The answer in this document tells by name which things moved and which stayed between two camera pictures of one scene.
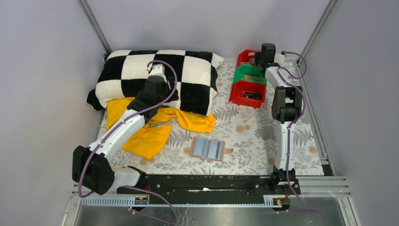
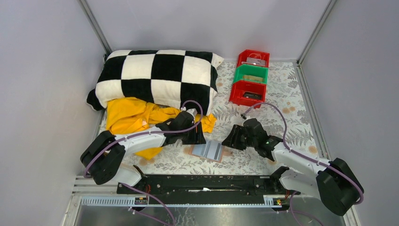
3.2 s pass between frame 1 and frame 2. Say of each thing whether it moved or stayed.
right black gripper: moved
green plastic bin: stayed
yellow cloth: stayed
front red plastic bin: stayed
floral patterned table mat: stayed
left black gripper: moved
